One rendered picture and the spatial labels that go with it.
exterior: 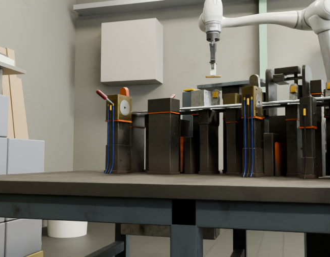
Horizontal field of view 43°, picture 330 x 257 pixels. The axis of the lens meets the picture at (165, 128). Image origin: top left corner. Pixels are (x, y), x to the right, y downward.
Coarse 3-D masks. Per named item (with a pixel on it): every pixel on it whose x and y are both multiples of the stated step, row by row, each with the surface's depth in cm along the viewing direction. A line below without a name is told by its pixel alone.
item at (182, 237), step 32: (128, 224) 147; (160, 224) 117; (192, 224) 115; (224, 224) 112; (256, 224) 110; (288, 224) 108; (320, 224) 106; (96, 256) 232; (128, 256) 276; (192, 256) 114
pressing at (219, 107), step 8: (328, 96) 154; (232, 104) 177; (240, 104) 174; (264, 104) 168; (272, 104) 174; (280, 104) 174; (320, 104) 175; (328, 104) 174; (136, 112) 202; (144, 112) 200; (184, 112) 209; (192, 112) 207
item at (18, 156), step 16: (0, 96) 244; (0, 112) 244; (0, 128) 244; (0, 144) 243; (16, 144) 259; (32, 144) 274; (0, 160) 243; (16, 160) 259; (32, 160) 274; (0, 224) 243; (16, 224) 258; (32, 224) 274; (0, 240) 243; (16, 240) 258; (32, 240) 274; (0, 256) 242; (16, 256) 257; (32, 256) 272
